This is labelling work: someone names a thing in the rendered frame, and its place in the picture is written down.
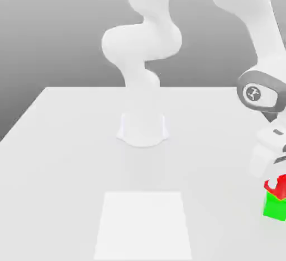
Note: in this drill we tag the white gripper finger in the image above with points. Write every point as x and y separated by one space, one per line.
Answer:
273 182

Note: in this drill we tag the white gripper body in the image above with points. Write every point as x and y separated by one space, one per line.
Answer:
264 162

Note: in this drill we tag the small red cube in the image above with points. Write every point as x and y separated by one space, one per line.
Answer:
282 188

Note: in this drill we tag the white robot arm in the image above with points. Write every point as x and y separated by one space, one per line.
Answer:
143 42

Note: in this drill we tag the small green cube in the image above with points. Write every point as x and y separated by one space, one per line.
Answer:
274 209

